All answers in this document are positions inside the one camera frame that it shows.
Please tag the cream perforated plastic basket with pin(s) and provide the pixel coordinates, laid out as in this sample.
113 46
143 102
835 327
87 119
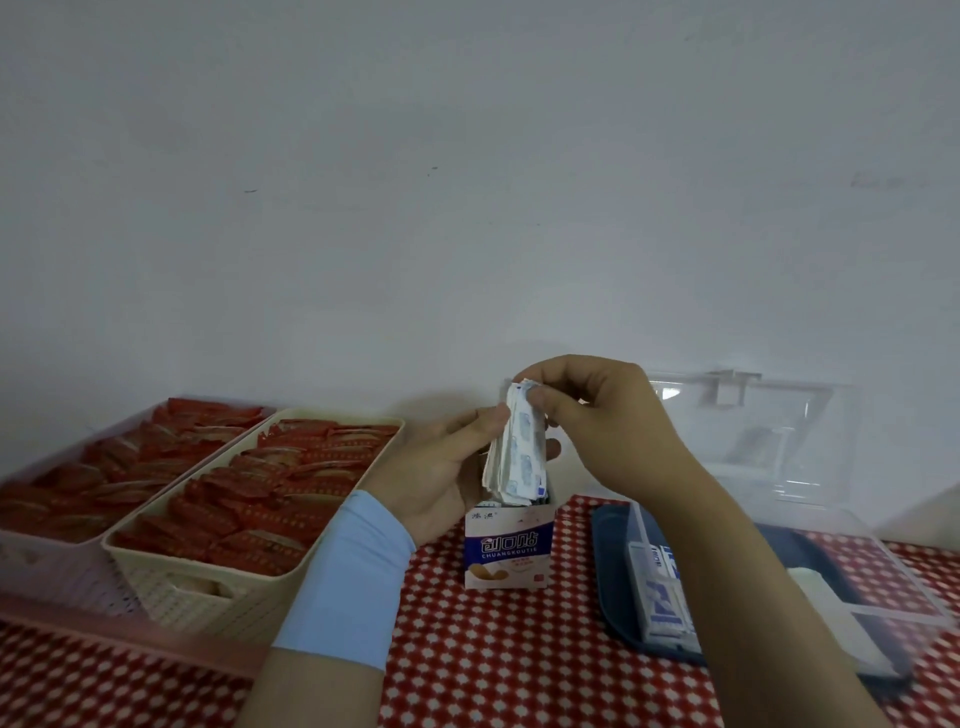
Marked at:
225 600

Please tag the person's right hand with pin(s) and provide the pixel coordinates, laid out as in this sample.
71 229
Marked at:
615 435

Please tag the bundle of bandage wrappers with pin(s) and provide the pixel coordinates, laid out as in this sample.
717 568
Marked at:
521 457

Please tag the pile of red packets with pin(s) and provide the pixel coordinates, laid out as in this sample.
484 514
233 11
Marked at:
262 487
120 465

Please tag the pink perforated plastic basket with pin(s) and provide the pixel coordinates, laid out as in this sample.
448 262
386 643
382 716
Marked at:
45 570

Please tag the clear storage box blue base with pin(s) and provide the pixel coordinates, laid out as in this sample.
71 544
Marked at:
611 577

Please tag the person's left forearm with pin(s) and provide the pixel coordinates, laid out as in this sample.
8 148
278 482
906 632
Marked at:
315 694

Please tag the person's right forearm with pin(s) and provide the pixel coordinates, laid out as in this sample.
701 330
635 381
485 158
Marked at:
757 637

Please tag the blue white cardboard box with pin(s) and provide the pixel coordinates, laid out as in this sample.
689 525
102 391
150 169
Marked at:
510 547

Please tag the light blue wristband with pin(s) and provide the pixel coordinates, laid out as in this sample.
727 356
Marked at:
345 581

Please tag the pink plastic tray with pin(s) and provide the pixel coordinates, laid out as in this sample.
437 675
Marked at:
112 634

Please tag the row of bandage stacks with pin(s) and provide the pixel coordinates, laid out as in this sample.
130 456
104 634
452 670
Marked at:
664 600

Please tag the red white checked tablecloth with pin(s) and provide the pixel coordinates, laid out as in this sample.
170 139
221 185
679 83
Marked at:
510 660

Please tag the person's left hand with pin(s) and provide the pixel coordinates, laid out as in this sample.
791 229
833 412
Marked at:
427 480

